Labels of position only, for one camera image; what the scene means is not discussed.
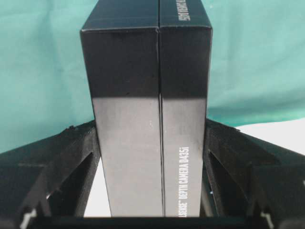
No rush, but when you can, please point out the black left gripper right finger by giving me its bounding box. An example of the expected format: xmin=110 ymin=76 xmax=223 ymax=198
xmin=203 ymin=119 xmax=305 ymax=217

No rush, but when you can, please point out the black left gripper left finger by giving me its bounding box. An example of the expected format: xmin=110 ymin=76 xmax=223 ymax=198
xmin=0 ymin=121 xmax=100 ymax=217

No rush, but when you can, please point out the black RealSense camera box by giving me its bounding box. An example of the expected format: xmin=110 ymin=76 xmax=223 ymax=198
xmin=80 ymin=0 xmax=213 ymax=218

